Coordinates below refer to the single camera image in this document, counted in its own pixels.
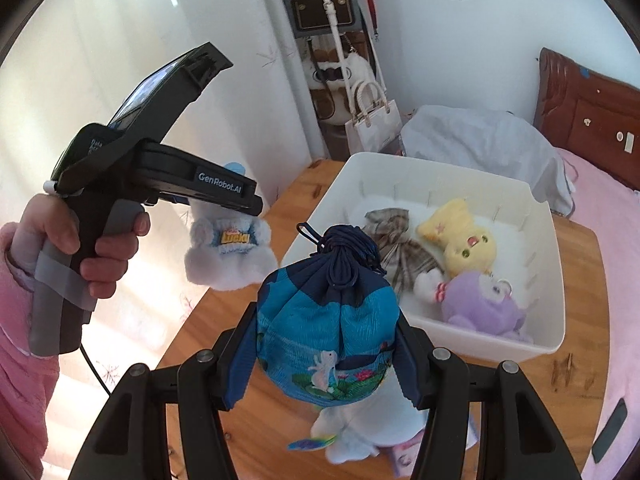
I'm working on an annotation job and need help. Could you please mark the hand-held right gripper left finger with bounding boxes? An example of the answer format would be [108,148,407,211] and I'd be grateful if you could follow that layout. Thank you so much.
[70,304,261,480]

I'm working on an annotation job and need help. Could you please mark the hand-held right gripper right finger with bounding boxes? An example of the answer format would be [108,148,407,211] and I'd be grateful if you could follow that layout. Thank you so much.
[395,317,583,480]

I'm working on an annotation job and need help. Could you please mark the purple plush toy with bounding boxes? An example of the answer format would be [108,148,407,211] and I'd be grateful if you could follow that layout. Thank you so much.
[414,270,535,343]

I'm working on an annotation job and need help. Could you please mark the blue drawstring pouch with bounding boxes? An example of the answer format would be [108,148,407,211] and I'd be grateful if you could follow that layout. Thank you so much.
[255,223,401,401]

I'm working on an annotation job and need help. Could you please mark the white bear plush blue bow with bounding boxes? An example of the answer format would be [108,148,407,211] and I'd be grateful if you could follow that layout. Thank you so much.
[184,162,278,291]

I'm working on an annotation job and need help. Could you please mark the plaid fabric bow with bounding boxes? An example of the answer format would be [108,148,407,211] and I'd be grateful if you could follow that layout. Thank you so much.
[364,207,443,293]

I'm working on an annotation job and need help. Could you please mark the yellow plush toy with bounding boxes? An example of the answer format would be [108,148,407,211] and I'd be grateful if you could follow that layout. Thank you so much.
[416,198,498,278]

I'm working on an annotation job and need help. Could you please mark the white plastic storage bin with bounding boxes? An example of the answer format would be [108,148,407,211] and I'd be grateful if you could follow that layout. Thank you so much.
[281,152,567,363]

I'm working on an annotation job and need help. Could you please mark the person's left forearm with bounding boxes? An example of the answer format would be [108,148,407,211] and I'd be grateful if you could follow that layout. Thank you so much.
[0,220,61,480]

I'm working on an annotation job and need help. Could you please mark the person's left hand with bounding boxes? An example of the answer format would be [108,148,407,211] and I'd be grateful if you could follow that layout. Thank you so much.
[12,192,151,301]

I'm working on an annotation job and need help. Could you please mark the blue pony plush rainbow mane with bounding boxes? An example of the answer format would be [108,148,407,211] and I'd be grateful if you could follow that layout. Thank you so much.
[287,380,481,463]

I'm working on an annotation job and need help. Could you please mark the pink card pack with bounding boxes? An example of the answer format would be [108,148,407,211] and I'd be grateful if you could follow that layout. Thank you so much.
[392,430,426,478]

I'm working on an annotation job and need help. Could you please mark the white floral curtain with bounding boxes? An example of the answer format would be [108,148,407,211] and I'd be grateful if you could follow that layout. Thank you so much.
[0,0,326,480]

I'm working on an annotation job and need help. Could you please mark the fluffy white and brown bag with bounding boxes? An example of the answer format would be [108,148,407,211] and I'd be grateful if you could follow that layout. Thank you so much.
[300,35,376,121]

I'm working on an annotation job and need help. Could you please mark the black smartphone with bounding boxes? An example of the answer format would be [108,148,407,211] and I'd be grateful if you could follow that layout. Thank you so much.
[591,400,628,465]

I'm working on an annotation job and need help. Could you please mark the white handbag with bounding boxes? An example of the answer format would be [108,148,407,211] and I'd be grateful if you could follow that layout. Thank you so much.
[344,80,402,153]

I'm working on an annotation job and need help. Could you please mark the blue and brown hanging bag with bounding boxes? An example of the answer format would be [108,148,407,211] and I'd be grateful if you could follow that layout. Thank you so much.
[278,0,363,38]

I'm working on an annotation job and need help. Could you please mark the grey cloth bundle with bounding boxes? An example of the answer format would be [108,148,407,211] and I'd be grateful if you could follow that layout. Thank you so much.
[400,105,576,218]

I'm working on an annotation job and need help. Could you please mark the brown wooden headboard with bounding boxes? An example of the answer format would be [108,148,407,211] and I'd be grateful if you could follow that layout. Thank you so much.
[532,47,640,191]

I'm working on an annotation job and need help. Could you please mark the thin black cable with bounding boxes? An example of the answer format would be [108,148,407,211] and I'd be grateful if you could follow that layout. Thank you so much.
[77,342,115,397]

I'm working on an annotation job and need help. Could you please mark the red lanyard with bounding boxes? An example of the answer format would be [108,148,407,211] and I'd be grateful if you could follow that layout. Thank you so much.
[360,0,382,42]

